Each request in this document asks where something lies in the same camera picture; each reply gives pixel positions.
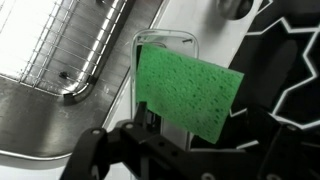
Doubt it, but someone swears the steel wire sink grid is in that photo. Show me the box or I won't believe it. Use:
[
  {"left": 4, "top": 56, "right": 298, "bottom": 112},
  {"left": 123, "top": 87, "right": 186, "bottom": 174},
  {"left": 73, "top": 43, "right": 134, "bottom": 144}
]
[{"left": 0, "top": 0, "right": 130, "bottom": 98}]

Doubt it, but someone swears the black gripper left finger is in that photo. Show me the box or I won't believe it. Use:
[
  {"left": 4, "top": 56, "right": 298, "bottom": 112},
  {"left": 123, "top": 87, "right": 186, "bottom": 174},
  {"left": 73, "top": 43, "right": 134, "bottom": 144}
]
[{"left": 59, "top": 101, "right": 188, "bottom": 180}]

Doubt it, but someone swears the clear sponge holder tray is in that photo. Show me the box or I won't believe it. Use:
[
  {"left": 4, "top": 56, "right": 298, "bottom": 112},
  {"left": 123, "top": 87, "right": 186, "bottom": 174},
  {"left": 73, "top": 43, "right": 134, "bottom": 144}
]
[{"left": 129, "top": 28, "right": 200, "bottom": 152}]

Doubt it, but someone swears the stainless steel sink basin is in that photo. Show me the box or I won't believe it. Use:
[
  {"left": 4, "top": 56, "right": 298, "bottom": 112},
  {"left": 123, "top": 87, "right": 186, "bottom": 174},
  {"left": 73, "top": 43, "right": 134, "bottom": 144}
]
[{"left": 0, "top": 0, "right": 165, "bottom": 162}]

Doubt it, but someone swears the green sponge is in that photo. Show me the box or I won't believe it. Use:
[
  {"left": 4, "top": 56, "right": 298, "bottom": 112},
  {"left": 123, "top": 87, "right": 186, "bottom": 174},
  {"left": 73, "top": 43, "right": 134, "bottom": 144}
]
[{"left": 135, "top": 42, "right": 245, "bottom": 145}]

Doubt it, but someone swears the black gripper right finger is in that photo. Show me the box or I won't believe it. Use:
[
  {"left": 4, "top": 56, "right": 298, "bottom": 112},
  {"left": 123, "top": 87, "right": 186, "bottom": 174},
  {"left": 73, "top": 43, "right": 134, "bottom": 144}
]
[{"left": 199, "top": 105, "right": 320, "bottom": 180}]

